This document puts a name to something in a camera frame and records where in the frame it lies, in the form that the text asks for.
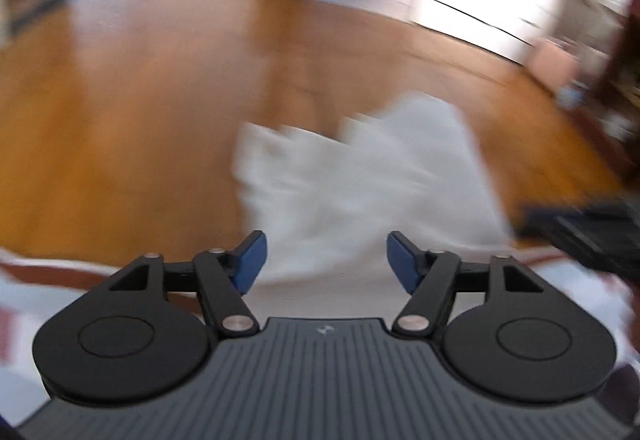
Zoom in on pink bag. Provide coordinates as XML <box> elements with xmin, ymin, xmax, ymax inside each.
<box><xmin>530</xmin><ymin>40</ymin><xmax>587</xmax><ymax>97</ymax></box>

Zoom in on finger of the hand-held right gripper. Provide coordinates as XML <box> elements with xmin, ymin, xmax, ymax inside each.
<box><xmin>517</xmin><ymin>204</ymin><xmax>593</xmax><ymax>243</ymax></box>

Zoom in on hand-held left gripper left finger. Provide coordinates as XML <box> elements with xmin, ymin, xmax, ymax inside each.
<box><xmin>109</xmin><ymin>230</ymin><xmax>268</xmax><ymax>339</ymax></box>

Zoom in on dark wooden desk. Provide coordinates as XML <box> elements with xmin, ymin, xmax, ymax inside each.
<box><xmin>570</xmin><ymin>0</ymin><xmax>640</xmax><ymax>193</ymax></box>

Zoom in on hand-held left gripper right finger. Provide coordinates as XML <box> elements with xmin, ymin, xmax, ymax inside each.
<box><xmin>386</xmin><ymin>230</ymin><xmax>546</xmax><ymax>337</ymax></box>

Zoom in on light grey printed shirt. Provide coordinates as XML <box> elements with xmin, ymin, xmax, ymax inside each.
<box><xmin>232</xmin><ymin>92</ymin><xmax>516</xmax><ymax>287</ymax></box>

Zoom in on striped mat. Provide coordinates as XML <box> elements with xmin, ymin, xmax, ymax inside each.
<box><xmin>0</xmin><ymin>240</ymin><xmax>640</xmax><ymax>426</ymax></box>

